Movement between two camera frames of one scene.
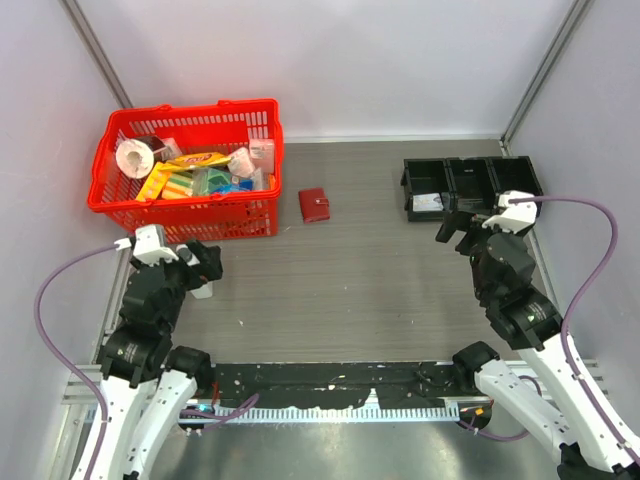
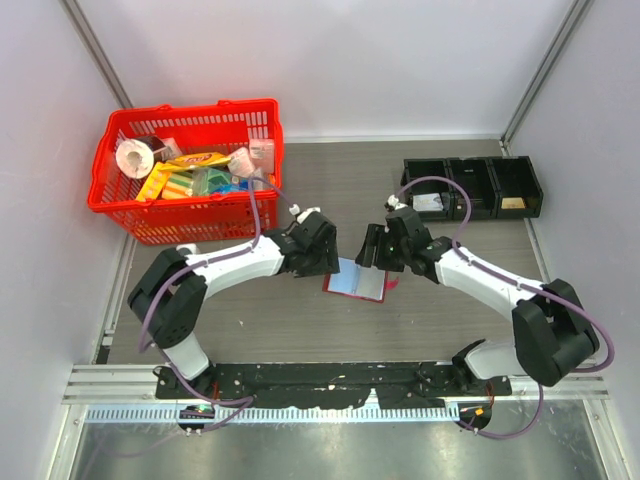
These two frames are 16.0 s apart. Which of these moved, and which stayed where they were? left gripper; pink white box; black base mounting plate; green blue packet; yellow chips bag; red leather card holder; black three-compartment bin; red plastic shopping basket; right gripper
Moved: red leather card holder; left gripper; right gripper
Stayed: yellow chips bag; red plastic shopping basket; black three-compartment bin; pink white box; black base mounting plate; green blue packet
